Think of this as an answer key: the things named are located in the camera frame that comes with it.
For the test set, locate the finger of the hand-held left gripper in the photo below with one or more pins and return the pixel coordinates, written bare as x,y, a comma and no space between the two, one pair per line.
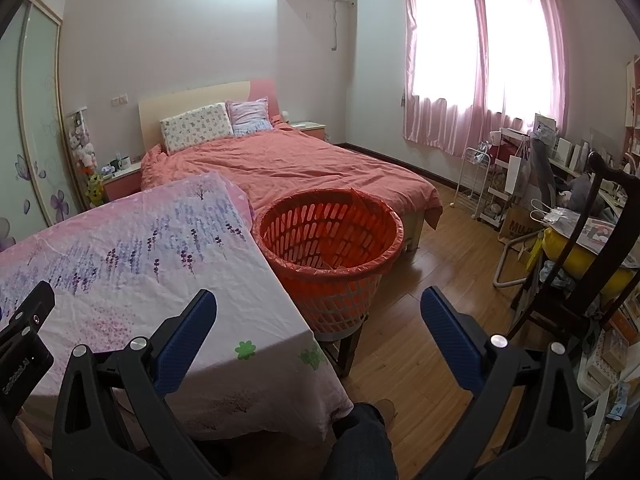
32,307

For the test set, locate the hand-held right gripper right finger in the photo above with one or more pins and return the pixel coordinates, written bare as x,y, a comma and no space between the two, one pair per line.
450,340

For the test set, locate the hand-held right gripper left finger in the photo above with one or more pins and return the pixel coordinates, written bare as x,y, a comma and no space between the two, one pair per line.
187,345

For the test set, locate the orange plastic laundry basket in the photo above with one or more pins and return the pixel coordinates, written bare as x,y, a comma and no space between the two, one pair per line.
290,230

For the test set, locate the floral pink tablecloth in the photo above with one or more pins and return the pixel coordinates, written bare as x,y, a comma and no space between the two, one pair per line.
150,260

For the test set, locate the brown shoe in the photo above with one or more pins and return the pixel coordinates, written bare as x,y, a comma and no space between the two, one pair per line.
387,411

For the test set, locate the dark wooden stool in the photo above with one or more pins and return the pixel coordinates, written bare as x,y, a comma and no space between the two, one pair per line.
345,355

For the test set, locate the brown paper bag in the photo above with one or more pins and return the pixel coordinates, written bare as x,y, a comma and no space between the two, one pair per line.
515,232

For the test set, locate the yellow green plush toy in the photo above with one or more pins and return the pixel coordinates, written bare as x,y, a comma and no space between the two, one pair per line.
95,189

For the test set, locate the person's leg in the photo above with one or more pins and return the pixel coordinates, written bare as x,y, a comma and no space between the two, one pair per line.
357,445

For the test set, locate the pink nightstand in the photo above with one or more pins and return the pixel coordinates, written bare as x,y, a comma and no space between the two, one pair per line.
122,184
309,131

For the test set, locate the yellow plastic basin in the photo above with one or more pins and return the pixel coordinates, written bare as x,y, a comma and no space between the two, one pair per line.
582,260

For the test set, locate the white storage cart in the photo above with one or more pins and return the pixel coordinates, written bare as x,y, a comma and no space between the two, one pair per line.
502,190

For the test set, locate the white plastic bag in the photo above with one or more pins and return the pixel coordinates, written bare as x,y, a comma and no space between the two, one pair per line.
560,217

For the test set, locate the hanging plush toy bundle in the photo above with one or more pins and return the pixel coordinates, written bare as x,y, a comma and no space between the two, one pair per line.
82,140

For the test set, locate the dark wooden chair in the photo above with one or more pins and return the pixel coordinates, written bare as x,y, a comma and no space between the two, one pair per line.
595,210

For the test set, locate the wardrobe with flower doors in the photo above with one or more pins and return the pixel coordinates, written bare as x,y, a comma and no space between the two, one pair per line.
40,110

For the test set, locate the coral duvet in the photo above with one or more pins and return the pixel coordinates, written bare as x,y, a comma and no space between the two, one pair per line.
300,165

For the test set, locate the floral white pillow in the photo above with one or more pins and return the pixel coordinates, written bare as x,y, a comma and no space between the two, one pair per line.
197,127

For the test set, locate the striped pink pillow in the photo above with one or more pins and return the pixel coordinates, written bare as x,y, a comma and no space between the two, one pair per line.
250,116

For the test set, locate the bed with beige headboard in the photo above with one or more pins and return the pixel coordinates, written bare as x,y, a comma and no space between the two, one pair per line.
190,97

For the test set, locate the pink curtain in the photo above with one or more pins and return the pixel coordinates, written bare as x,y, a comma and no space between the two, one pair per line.
440,80

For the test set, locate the white air conditioner pipe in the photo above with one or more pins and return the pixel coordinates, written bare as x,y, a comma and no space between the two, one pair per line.
334,25

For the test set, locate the white metal tube frame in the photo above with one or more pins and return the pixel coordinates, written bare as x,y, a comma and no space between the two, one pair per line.
500,267

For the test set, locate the white wall socket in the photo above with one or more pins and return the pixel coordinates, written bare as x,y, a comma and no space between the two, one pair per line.
119,100

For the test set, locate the white picture frame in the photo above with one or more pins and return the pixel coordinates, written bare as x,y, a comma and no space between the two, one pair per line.
545,126

